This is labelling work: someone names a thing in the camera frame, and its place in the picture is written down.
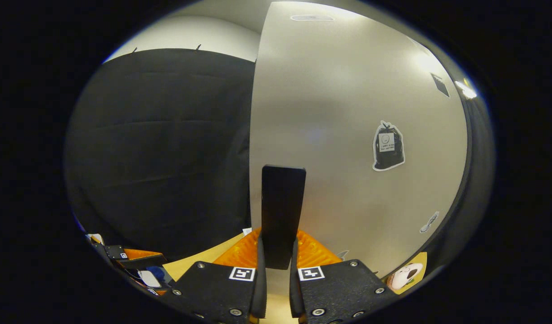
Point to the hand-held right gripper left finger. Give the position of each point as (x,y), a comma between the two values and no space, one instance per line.
(222,292)

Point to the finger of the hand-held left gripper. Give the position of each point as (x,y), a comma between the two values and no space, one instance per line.
(151,291)
(141,261)

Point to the white and blue coaster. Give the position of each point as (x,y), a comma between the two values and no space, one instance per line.
(149,278)

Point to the small ceiling light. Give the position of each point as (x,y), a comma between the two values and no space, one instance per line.
(466,90)

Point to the grey cabinet door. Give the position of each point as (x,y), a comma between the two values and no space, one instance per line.
(339,90)

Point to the black backdrop cloth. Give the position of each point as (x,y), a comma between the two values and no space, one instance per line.
(159,157)

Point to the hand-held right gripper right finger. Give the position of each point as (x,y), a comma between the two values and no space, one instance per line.
(339,292)

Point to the white face figure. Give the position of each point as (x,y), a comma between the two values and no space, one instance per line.
(404,275)

